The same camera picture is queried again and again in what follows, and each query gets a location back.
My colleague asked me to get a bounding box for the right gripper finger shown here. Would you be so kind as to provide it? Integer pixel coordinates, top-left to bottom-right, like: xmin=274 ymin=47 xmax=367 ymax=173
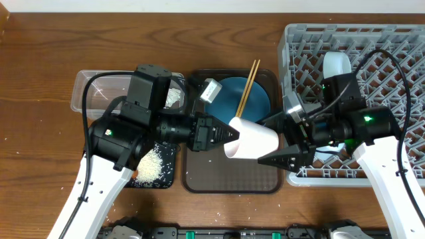
xmin=257 ymin=144 xmax=315 ymax=172
xmin=256 ymin=112 xmax=289 ymax=134

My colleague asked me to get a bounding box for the dark blue plate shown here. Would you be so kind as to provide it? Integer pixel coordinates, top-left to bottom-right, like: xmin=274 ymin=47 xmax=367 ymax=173
xmin=205 ymin=77 xmax=271 ymax=123

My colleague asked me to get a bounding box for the pink cup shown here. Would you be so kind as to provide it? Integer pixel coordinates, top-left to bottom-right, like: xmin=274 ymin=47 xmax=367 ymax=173
xmin=224 ymin=117 xmax=279 ymax=159

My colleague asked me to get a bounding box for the light blue cup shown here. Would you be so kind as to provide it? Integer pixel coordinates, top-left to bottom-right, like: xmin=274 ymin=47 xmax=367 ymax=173
xmin=315 ymin=143 xmax=345 ymax=155

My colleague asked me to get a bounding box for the white paper napkin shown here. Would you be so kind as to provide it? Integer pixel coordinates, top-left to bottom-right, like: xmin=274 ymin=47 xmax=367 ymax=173
xmin=164 ymin=88 xmax=181 ymax=109

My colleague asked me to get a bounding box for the wooden chopstick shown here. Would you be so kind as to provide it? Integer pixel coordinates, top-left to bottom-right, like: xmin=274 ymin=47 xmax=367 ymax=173
xmin=238 ymin=60 xmax=260 ymax=118
xmin=235 ymin=60 xmax=256 ymax=117

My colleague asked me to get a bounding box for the light blue bowl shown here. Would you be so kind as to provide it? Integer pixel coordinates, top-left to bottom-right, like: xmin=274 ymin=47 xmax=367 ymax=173
xmin=323 ymin=52 xmax=351 ymax=78

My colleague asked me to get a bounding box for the orange carrot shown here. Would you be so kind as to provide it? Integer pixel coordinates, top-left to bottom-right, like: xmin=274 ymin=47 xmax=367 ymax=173
xmin=131 ymin=171 xmax=138 ymax=179

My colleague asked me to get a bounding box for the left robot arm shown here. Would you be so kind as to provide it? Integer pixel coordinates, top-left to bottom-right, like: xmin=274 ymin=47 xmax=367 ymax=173
xmin=48 ymin=64 xmax=239 ymax=238

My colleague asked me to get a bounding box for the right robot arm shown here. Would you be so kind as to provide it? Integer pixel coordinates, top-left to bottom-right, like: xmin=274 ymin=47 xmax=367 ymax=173
xmin=258 ymin=73 xmax=424 ymax=238

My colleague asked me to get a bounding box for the grey dishwasher rack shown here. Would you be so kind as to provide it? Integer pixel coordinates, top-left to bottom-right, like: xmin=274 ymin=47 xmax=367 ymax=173
xmin=278 ymin=23 xmax=424 ymax=186

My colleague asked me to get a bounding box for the brown plastic serving tray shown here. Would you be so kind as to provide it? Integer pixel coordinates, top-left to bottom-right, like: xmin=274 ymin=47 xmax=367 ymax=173
xmin=182 ymin=69 xmax=282 ymax=194

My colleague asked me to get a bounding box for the black tray bin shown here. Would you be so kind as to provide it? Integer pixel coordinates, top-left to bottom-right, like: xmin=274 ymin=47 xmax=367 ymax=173
xmin=124 ymin=141 xmax=177 ymax=189

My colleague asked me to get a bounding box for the spilled white rice pile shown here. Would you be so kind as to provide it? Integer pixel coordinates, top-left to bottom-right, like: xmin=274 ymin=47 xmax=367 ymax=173
xmin=134 ymin=145 xmax=176 ymax=187

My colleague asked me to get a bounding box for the clear plastic bin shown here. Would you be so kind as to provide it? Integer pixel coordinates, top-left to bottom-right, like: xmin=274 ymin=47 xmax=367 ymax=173
xmin=70 ymin=70 xmax=185 ymax=120

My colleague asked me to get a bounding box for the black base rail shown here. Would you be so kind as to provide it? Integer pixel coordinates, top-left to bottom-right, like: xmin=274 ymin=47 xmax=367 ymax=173
xmin=96 ymin=218 xmax=391 ymax=239

